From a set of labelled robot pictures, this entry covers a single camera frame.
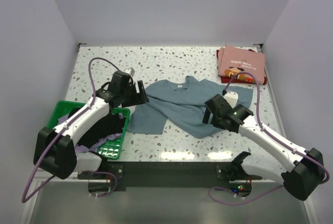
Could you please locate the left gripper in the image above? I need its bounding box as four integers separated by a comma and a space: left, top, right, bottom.
120, 80, 149, 108

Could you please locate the blue t-shirt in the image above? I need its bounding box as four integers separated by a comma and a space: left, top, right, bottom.
127, 75, 254, 139

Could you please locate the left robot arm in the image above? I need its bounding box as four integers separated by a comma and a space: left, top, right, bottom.
33, 71, 149, 179

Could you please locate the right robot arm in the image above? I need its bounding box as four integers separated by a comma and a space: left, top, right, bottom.
202, 95, 326, 201

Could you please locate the black garment in basket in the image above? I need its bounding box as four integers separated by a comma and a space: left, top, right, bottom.
66, 106, 125, 150

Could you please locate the green plastic basket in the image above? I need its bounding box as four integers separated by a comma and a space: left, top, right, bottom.
46, 100, 130, 160

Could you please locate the pink folded t-shirt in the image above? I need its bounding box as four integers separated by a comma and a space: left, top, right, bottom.
217, 45, 265, 83

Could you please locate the lavender garment in basket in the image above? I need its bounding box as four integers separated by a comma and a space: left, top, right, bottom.
57, 112, 125, 155

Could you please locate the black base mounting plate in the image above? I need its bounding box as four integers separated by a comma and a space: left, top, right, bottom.
76, 161, 261, 193

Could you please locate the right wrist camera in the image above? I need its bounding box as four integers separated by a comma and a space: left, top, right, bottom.
223, 91, 238, 108

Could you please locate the aluminium frame rail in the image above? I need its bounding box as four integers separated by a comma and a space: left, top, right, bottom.
33, 160, 287, 183

